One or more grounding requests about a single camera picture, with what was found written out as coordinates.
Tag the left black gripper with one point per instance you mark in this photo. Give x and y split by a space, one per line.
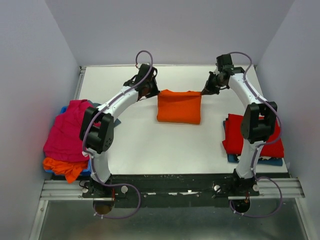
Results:
155 91

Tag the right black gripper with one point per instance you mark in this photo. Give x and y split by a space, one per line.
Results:
208 89

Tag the orange t shirt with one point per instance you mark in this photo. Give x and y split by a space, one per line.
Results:
70 170
179 107

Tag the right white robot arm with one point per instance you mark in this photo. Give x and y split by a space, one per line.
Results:
260 116

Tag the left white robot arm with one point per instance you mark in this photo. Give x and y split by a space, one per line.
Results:
97 129

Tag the grey blue t shirt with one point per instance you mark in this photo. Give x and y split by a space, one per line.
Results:
95 105

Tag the folded red t shirt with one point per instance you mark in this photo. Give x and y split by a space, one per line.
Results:
234 141

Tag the folded blue t shirt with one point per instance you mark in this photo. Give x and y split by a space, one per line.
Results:
263 160

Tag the magenta t shirt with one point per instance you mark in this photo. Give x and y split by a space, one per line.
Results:
63 142

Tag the blue plastic bin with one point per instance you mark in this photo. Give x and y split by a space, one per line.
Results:
87 170

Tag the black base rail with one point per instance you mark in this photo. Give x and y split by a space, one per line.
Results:
170 190

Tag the aluminium frame rail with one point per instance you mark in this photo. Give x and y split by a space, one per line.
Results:
279 185

